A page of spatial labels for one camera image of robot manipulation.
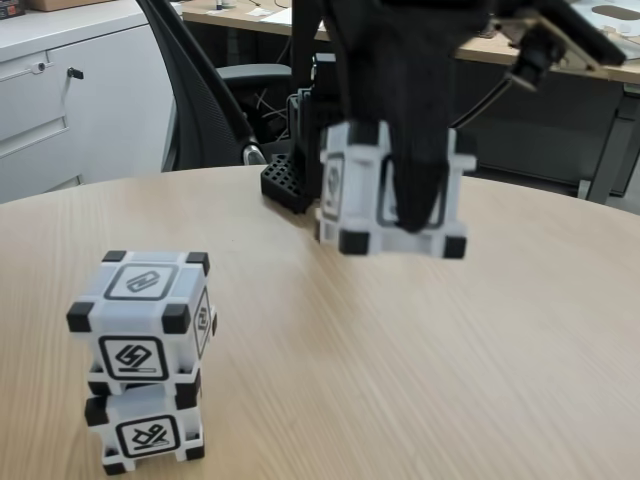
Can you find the white cube stacked-sheets symbol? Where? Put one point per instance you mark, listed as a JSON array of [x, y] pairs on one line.
[[360, 200]]

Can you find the white cube paperclip symbol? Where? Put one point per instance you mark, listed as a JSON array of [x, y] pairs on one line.
[[132, 310]]

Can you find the white paper sheet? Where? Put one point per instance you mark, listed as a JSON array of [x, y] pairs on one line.
[[272, 14]]

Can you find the wooden office desk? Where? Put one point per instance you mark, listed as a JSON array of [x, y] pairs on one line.
[[225, 17]]

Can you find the white laptop stand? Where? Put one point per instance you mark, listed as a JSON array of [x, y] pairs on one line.
[[615, 15]]

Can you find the dark grey office chair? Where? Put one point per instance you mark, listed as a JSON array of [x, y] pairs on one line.
[[200, 90]]

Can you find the black cabinet key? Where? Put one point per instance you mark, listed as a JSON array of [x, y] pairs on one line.
[[75, 73]]

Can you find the brown cardboard box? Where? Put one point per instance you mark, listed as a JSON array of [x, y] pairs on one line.
[[55, 4]]

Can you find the white filing cabinet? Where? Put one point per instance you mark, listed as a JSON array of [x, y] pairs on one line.
[[30, 100]]

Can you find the white cube lamp symbol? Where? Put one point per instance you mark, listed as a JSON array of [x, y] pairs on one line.
[[145, 435]]

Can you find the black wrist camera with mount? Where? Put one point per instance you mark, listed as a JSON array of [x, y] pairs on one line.
[[537, 55]]

